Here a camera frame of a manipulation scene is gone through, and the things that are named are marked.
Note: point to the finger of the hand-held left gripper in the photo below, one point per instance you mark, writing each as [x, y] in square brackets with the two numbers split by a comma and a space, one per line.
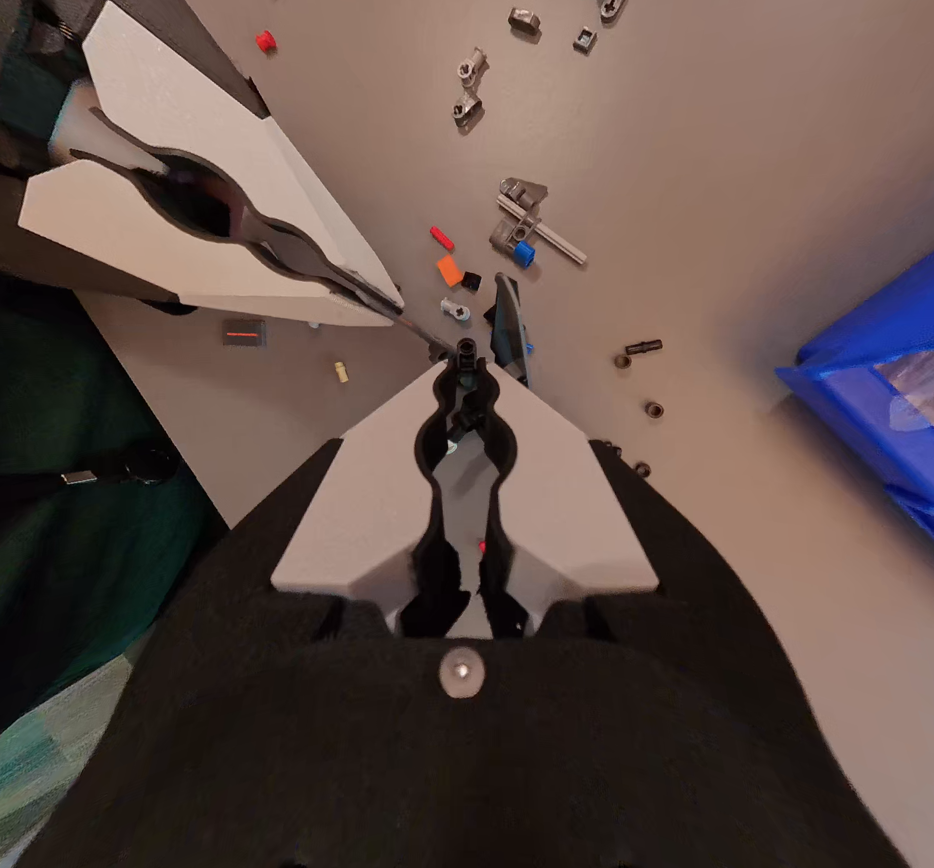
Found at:
[109, 226]
[204, 102]

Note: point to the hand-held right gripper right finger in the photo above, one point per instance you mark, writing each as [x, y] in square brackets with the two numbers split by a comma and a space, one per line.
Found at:
[576, 518]

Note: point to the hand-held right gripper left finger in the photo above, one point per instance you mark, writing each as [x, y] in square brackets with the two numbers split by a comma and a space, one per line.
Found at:
[357, 518]

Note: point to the grey lego wing assembly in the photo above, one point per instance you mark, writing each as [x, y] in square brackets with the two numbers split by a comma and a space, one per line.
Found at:
[511, 328]

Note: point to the black lego long pin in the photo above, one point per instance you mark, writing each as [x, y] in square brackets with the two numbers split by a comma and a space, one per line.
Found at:
[643, 348]

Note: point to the light grey lego axle connector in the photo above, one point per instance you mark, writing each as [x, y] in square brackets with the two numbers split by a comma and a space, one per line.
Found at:
[454, 309]

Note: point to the small black lego tile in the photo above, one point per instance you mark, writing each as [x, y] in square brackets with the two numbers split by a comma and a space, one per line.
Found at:
[471, 281]

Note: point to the orange lego piece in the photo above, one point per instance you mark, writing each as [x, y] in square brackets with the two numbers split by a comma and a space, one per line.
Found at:
[450, 271]

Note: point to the red lego pin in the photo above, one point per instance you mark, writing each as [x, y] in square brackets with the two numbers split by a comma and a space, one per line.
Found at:
[441, 239]

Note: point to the grey lego axle blue assembly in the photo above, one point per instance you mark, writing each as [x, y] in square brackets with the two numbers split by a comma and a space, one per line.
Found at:
[518, 233]

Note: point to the small grey lego block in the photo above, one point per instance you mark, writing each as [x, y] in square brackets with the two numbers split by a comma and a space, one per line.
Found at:
[524, 20]

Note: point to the small square grey lego piece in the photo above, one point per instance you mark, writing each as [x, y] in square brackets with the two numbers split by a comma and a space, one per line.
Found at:
[580, 43]

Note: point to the grey tile orange line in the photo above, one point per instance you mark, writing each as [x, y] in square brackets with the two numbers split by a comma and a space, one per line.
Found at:
[244, 332]

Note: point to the blue plastic bin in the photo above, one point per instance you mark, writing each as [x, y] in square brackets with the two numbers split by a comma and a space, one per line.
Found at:
[861, 386]

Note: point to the clear plastic parts bags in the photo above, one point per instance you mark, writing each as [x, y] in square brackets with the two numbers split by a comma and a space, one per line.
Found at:
[908, 393]

